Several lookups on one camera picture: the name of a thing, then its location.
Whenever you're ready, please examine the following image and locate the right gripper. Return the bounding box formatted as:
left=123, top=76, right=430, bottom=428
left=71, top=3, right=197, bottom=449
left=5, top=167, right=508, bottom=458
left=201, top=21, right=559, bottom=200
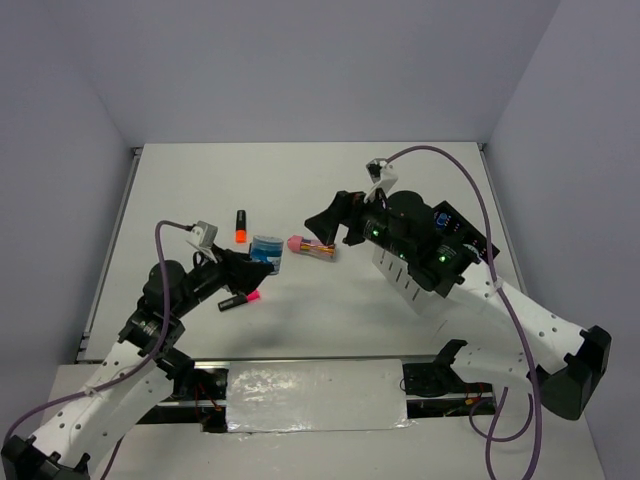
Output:
left=304, top=186, right=412, bottom=261

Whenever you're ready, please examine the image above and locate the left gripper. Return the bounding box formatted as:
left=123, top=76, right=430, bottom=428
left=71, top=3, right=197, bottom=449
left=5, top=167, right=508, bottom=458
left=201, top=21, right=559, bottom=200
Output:
left=172, top=242, right=274, bottom=318

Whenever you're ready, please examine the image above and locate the blue slime jar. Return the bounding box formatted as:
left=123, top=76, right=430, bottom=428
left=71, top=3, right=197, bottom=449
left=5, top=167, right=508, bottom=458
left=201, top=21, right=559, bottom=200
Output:
left=249, top=235, right=284, bottom=275

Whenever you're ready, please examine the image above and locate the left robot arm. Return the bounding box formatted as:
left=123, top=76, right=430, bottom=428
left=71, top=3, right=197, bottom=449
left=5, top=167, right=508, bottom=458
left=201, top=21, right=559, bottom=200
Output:
left=1, top=250, right=273, bottom=479

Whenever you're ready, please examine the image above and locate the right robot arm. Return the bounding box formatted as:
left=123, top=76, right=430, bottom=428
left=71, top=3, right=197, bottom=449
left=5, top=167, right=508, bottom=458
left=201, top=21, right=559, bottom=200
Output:
left=304, top=190, right=611, bottom=420

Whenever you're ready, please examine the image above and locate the pink highlighter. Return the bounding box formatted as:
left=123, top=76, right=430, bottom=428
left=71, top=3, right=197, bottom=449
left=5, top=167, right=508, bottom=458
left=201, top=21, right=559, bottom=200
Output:
left=217, top=290, right=261, bottom=312

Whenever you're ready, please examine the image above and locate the pink-capped pen tube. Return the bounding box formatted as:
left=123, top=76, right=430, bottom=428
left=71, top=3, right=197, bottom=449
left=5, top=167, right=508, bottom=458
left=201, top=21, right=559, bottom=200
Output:
left=287, top=235, right=336, bottom=261

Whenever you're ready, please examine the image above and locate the orange highlighter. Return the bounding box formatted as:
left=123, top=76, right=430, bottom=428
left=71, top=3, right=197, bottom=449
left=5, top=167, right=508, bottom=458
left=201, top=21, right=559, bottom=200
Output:
left=235, top=210, right=247, bottom=244

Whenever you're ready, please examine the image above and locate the white compartment organizer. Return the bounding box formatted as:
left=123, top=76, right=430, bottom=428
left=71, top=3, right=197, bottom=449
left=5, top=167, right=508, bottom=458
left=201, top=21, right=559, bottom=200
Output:
left=372, top=247, right=446, bottom=318

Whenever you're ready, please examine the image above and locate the black tray container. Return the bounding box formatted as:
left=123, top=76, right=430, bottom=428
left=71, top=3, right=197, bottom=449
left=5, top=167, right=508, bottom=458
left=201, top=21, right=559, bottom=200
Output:
left=434, top=201, right=500, bottom=277

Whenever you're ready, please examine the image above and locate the silver taped panel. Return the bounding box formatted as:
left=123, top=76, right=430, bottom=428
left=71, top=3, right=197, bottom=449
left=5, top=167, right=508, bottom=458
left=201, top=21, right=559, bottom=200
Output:
left=226, top=359, right=409, bottom=433

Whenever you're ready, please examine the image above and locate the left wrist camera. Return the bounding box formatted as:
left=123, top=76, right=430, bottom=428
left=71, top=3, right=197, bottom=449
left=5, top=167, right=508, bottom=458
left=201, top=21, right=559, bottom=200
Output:
left=186, top=221, right=218, bottom=260

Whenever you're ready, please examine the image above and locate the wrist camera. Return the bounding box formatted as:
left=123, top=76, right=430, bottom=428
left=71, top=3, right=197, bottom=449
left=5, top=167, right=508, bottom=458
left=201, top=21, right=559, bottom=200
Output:
left=365, top=158, right=398, bottom=203
left=186, top=221, right=218, bottom=260

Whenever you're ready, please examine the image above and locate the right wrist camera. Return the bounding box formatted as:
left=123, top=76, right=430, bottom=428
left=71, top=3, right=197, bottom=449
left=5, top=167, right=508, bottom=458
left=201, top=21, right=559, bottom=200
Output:
left=365, top=158, right=398, bottom=203

